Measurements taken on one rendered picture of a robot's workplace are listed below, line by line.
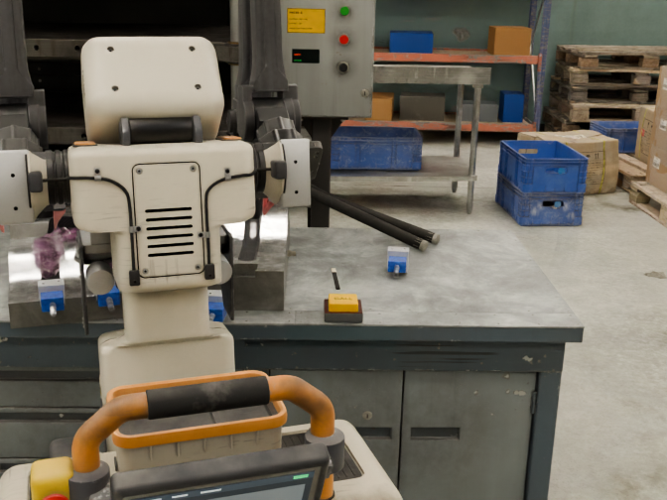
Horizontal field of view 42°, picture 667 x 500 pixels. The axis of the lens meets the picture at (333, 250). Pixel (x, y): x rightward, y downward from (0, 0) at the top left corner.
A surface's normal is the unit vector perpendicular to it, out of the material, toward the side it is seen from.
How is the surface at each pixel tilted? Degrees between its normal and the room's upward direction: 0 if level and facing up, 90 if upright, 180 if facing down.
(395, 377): 90
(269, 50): 81
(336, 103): 90
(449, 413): 90
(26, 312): 90
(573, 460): 0
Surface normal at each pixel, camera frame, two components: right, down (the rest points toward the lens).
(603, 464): 0.02, -0.95
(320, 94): 0.02, 0.31
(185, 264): 0.31, 0.16
